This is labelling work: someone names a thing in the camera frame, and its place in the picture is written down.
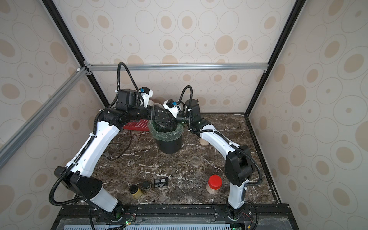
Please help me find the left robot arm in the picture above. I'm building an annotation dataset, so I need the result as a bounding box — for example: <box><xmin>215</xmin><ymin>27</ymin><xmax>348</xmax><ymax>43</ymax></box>
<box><xmin>49</xmin><ymin>105</ymin><xmax>177</xmax><ymax>220</ymax></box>

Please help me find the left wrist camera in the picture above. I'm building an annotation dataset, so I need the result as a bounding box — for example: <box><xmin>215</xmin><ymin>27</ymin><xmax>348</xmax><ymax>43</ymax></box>
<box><xmin>116</xmin><ymin>87</ymin><xmax>153</xmax><ymax>111</ymax></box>

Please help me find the black toaster power cable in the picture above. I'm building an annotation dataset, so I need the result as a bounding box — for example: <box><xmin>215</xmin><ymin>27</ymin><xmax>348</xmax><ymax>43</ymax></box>
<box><xmin>103</xmin><ymin>130</ymin><xmax>133</xmax><ymax>161</ymax></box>

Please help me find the left diagonal aluminium rail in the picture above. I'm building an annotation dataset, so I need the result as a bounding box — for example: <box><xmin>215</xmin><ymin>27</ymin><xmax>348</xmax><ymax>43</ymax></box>
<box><xmin>1</xmin><ymin>67</ymin><xmax>87</xmax><ymax>168</ymax></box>

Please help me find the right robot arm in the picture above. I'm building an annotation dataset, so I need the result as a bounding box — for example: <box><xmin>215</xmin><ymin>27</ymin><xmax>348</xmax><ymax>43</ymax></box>
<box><xmin>176</xmin><ymin>114</ymin><xmax>263</xmax><ymax>220</ymax></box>

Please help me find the black frame post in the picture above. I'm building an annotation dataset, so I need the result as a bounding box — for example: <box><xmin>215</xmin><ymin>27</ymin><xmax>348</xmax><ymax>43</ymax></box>
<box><xmin>42</xmin><ymin>0</ymin><xmax>109</xmax><ymax>107</ymax></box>
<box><xmin>244</xmin><ymin>0</ymin><xmax>306</xmax><ymax>117</ymax></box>

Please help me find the yellow spice jar black lid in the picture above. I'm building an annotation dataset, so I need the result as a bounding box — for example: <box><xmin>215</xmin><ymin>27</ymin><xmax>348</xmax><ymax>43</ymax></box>
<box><xmin>129</xmin><ymin>184</ymin><xmax>143</xmax><ymax>199</ymax></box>

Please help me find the black trash bin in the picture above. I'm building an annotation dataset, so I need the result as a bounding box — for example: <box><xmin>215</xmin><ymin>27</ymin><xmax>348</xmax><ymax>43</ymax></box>
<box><xmin>156</xmin><ymin>135</ymin><xmax>183</xmax><ymax>154</ymax></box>

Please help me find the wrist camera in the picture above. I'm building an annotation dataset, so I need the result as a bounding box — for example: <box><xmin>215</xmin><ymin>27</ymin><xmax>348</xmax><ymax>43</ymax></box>
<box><xmin>116</xmin><ymin>87</ymin><xmax>153</xmax><ymax>111</ymax></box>
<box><xmin>163</xmin><ymin>99</ymin><xmax>201</xmax><ymax>122</ymax></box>

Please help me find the red-lid oatmeal jar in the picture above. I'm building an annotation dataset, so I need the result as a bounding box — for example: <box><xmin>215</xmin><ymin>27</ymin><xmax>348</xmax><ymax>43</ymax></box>
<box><xmin>206</xmin><ymin>175</ymin><xmax>222</xmax><ymax>194</ymax></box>
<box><xmin>199</xmin><ymin>138</ymin><xmax>209</xmax><ymax>146</ymax></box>

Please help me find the horizontal aluminium rail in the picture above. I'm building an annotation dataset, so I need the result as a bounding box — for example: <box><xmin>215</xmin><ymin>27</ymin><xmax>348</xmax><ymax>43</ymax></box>
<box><xmin>83</xmin><ymin>60</ymin><xmax>269</xmax><ymax>75</ymax></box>

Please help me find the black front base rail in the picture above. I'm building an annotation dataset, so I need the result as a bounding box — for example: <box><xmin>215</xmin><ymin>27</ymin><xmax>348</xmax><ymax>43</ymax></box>
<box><xmin>52</xmin><ymin>204</ymin><xmax>299</xmax><ymax>230</ymax></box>

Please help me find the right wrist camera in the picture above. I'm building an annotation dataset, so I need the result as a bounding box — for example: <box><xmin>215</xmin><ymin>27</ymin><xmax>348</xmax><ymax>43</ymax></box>
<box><xmin>163</xmin><ymin>99</ymin><xmax>201</xmax><ymax>122</ymax></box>

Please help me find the right black frame post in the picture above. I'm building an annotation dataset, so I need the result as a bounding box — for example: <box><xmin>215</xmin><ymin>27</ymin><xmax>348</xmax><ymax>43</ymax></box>
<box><xmin>244</xmin><ymin>0</ymin><xmax>306</xmax><ymax>117</ymax></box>

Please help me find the small black box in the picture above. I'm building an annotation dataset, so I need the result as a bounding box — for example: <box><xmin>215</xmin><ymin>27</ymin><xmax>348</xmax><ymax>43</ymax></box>
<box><xmin>154</xmin><ymin>177</ymin><xmax>169</xmax><ymax>188</ymax></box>

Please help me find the left black frame post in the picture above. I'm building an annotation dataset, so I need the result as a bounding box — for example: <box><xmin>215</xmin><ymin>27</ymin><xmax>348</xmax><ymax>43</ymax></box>
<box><xmin>42</xmin><ymin>0</ymin><xmax>109</xmax><ymax>107</ymax></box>

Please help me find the clear jar lid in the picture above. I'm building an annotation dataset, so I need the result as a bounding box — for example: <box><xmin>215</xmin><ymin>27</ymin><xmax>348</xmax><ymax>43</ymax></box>
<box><xmin>190</xmin><ymin>156</ymin><xmax>202</xmax><ymax>167</ymax></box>

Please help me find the red toaster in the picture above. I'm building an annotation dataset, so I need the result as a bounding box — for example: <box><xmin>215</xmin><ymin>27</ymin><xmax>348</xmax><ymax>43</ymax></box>
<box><xmin>123</xmin><ymin>119</ymin><xmax>149</xmax><ymax>131</ymax></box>

